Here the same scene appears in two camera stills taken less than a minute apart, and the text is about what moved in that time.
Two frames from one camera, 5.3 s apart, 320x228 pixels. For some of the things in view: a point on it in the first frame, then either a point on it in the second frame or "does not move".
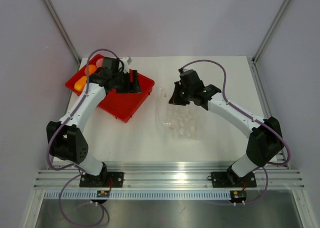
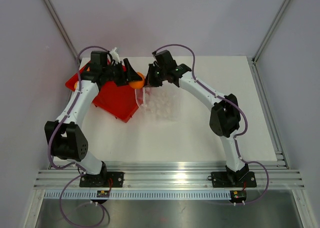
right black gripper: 175,99 -> 149,81
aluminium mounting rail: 167,176 does not move
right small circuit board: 236,196 does not move
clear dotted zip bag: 178,122 -> 161,102
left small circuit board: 103,194 does not move
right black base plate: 230,179 does not move
